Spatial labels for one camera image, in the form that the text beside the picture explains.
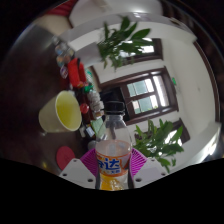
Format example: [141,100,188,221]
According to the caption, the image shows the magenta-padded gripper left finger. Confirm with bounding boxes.
[59,148,101,190]

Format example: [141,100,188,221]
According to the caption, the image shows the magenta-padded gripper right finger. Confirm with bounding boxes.
[127,148,168,190]

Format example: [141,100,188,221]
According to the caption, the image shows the orange drink plastic bottle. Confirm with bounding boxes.
[94,100,134,192]

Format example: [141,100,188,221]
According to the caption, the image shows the large potted green plant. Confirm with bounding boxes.
[133,118,185,173]

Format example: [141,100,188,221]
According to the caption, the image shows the dark framed narrow window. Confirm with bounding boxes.
[166,118,191,144]

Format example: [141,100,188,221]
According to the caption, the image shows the pale yellow cup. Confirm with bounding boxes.
[38,90,83,134]

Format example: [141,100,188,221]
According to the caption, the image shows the small red ball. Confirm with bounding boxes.
[79,103,90,115]

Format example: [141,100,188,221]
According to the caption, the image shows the tray of wrapped snacks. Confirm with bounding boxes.
[86,89,105,119]

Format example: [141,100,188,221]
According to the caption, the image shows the dark wooden glazed door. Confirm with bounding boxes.
[99,66,179,126]

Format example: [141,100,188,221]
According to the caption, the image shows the black chair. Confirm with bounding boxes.
[99,88,126,111]

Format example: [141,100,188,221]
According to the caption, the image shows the red box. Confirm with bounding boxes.
[67,58,88,88]

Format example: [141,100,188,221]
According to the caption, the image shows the dark framed wide window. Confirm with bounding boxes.
[123,38,164,64]

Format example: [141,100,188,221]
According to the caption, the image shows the small potted green plant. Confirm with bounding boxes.
[74,16,154,71]

